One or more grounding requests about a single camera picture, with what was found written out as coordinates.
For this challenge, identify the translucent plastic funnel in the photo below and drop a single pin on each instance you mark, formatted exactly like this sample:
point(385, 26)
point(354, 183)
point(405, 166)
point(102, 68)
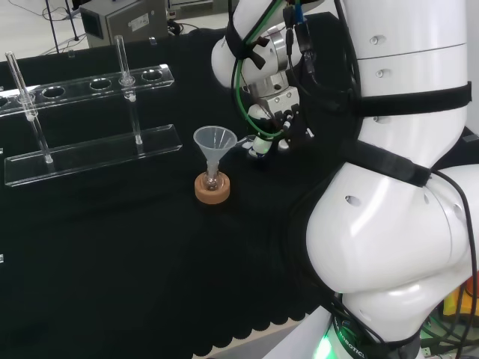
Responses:
point(214, 140)

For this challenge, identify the clear glass weighing funnel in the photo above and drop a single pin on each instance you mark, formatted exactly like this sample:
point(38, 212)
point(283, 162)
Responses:
point(241, 141)

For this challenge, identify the yellow stop button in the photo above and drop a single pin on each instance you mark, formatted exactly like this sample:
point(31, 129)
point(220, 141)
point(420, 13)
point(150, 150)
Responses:
point(462, 299)

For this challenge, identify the black bench cloth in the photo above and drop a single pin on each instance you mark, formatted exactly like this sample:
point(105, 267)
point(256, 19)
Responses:
point(112, 254)

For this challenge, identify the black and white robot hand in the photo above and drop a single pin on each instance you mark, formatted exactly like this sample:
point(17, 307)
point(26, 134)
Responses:
point(277, 101)

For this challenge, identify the clear acrylic funnel stand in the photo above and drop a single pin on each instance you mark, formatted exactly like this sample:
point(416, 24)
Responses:
point(93, 155)

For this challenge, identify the round-bottom glass flask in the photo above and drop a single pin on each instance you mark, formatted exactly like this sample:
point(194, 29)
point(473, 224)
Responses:
point(212, 182)

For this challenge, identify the grey metal box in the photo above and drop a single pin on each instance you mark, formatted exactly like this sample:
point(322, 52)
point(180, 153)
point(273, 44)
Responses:
point(123, 22)

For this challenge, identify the black tripod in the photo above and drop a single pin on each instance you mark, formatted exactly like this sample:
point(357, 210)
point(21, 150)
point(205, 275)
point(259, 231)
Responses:
point(52, 18)

